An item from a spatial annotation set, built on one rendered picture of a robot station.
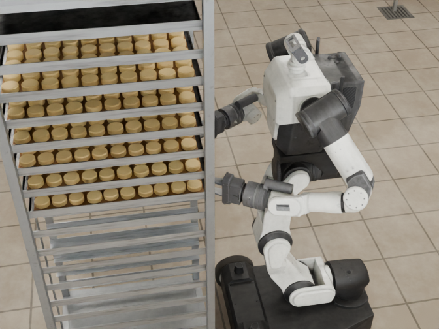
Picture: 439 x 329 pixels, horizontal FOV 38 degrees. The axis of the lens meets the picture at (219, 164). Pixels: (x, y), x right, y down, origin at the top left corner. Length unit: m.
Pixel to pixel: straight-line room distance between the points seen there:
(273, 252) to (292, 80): 0.78
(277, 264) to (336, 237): 0.95
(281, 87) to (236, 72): 2.75
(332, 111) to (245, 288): 1.24
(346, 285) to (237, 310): 0.49
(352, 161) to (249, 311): 1.13
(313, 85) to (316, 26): 3.50
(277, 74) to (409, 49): 3.28
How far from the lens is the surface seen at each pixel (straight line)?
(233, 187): 2.17
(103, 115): 1.95
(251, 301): 2.99
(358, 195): 2.05
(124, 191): 2.21
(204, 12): 1.78
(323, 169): 2.44
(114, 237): 2.86
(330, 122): 2.04
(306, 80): 2.18
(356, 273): 2.96
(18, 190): 2.10
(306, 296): 2.89
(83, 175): 2.16
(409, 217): 3.80
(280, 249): 2.62
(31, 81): 1.97
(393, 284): 3.42
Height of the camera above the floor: 2.50
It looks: 39 degrees down
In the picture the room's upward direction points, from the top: straight up
